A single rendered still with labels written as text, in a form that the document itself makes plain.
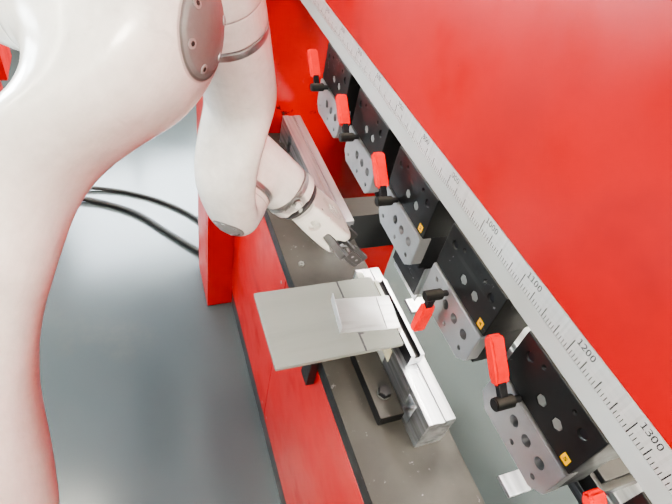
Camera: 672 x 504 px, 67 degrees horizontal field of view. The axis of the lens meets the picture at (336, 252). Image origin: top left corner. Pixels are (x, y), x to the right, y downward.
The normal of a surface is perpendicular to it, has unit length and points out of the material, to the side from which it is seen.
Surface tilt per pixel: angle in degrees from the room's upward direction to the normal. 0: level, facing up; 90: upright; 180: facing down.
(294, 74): 90
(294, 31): 90
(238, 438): 0
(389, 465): 0
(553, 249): 90
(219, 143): 68
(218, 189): 83
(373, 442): 0
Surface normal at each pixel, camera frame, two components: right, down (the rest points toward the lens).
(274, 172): 0.71, 0.10
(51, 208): 0.87, 0.46
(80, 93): 0.23, 0.61
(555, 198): -0.93, 0.11
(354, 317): 0.18, -0.70
